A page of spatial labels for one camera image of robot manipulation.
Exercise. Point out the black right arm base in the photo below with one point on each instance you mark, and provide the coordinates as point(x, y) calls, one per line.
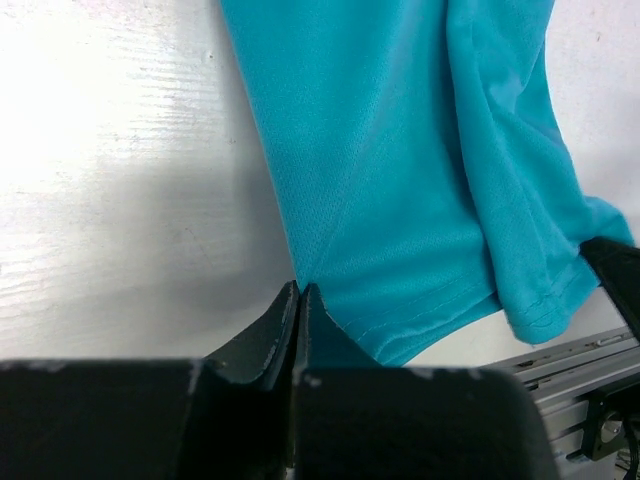
point(609, 408)

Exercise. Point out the teal t shirt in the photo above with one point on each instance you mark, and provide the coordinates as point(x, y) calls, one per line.
point(422, 179)

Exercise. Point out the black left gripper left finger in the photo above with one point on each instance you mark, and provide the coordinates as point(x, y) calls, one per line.
point(221, 416)

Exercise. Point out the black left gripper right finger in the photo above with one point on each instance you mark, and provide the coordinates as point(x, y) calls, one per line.
point(356, 419)

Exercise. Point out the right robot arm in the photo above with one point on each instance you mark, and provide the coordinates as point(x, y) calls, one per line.
point(617, 267)

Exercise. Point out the aluminium mounting rail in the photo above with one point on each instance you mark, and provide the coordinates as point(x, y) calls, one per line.
point(559, 379)

